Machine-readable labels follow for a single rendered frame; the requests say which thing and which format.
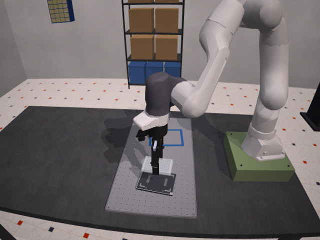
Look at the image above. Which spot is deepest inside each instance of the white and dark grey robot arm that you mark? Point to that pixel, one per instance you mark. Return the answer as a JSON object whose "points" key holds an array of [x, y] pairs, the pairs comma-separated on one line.
{"points": [[162, 91]]}

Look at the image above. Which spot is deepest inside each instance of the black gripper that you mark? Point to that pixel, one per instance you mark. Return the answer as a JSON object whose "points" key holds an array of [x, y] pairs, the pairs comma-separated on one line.
{"points": [[157, 133]]}

